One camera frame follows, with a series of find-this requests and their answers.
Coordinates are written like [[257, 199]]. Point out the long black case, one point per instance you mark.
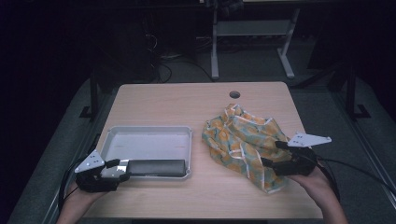
[[155, 168]]

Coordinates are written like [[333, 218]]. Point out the black metal stand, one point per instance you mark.
[[351, 93], [93, 99]]

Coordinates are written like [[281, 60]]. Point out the person's right hand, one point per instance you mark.
[[314, 185]]

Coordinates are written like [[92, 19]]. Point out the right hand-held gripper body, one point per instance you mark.
[[299, 161]]

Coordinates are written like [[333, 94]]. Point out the white plastic tray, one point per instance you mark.
[[149, 144]]

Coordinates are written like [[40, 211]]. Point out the gray metal rail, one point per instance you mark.
[[370, 149], [56, 199]]

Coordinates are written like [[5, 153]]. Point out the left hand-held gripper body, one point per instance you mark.
[[93, 182]]

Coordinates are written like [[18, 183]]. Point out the orange patterned cloth bag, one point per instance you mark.
[[239, 140]]

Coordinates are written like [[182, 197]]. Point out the person's left hand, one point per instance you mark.
[[82, 197]]

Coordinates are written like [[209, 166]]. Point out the white metal table frame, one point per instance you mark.
[[252, 28]]

